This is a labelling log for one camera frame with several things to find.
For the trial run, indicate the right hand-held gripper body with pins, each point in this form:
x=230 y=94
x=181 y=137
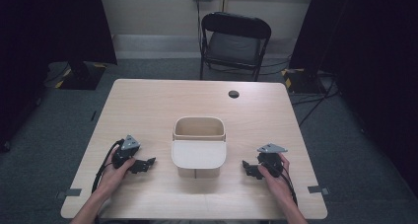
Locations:
x=271 y=158

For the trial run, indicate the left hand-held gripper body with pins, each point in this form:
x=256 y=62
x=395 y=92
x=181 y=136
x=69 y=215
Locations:
x=126 y=149

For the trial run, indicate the beige bin with swing lid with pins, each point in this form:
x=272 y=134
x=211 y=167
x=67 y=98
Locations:
x=198 y=147

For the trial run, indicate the person's right hand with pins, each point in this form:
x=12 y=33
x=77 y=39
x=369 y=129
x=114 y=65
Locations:
x=278 y=181

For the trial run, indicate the person's left hand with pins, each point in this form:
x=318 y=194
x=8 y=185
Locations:
x=113 y=175

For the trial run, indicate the grey tape strip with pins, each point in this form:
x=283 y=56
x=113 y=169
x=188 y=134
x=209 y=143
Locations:
x=69 y=193
x=318 y=189

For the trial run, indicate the black stand base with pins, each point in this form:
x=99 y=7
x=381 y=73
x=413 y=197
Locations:
x=82 y=75
x=300 y=80

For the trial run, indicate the black folding chair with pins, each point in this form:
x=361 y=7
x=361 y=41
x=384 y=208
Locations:
x=234 y=43

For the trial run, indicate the black curtain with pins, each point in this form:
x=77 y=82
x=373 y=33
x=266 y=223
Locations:
x=364 y=69
x=39 y=53

